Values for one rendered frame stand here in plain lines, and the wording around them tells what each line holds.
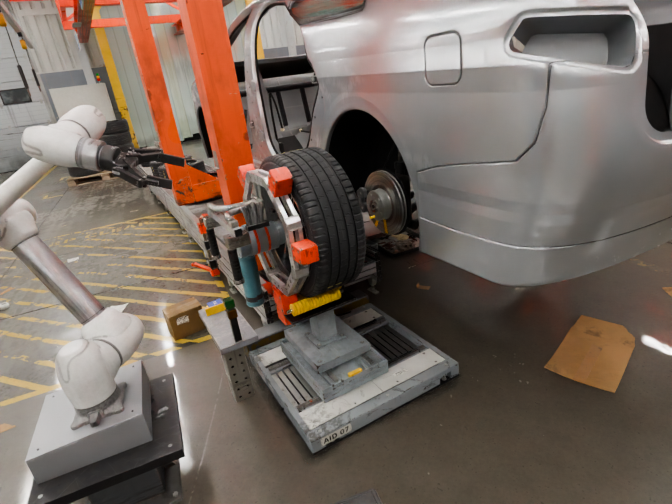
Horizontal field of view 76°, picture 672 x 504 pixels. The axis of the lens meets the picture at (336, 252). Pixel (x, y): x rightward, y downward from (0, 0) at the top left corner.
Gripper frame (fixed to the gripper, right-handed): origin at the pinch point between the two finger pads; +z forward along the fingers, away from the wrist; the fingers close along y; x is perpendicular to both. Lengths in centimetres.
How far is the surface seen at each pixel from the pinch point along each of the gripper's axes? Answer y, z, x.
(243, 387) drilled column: 9, 34, 123
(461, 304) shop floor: 77, 161, 101
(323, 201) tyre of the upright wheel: 26, 50, 15
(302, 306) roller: 19, 53, 67
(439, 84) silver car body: 28, 76, -37
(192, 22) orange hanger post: 93, -18, -18
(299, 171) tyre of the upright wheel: 37, 38, 11
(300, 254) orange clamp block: 8, 44, 29
